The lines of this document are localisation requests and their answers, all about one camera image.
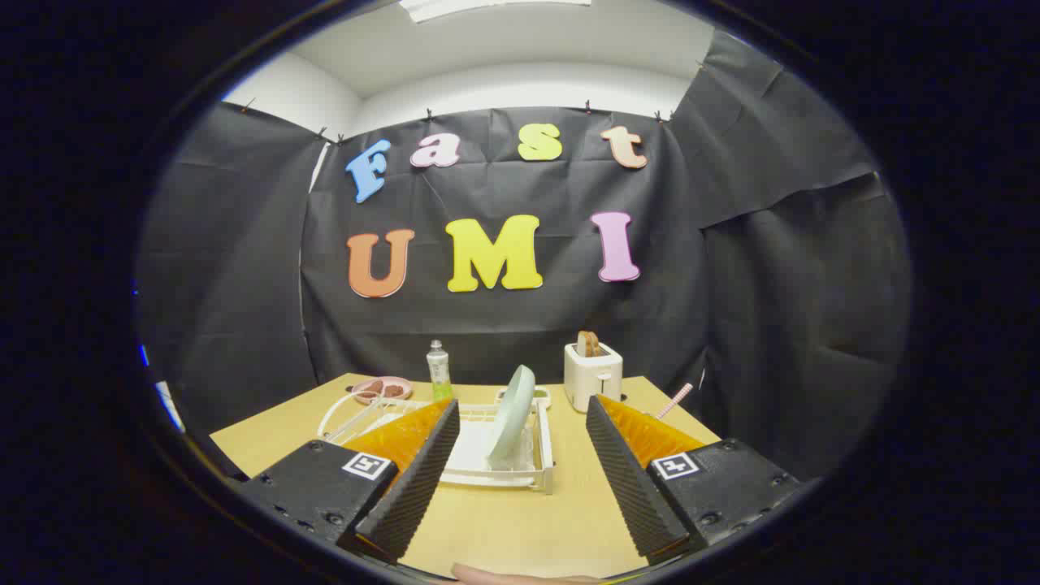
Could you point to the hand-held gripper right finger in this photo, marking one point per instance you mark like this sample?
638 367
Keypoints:
638 496

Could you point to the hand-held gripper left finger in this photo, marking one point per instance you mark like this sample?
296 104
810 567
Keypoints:
410 496

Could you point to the pale green plate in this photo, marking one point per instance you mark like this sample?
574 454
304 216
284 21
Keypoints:
512 414

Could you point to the small white dish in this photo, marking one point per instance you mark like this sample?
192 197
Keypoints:
543 396

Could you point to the clear green liquid bottle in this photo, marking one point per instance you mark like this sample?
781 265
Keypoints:
439 375

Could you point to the white toaster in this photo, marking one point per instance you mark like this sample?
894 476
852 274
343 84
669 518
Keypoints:
593 378

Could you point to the brown bread slice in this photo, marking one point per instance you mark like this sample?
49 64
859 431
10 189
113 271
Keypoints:
588 344

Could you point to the black backdrop cloth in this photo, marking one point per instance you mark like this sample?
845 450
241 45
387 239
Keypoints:
528 325

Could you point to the ceiling light panel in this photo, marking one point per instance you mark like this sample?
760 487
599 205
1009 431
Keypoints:
487 6

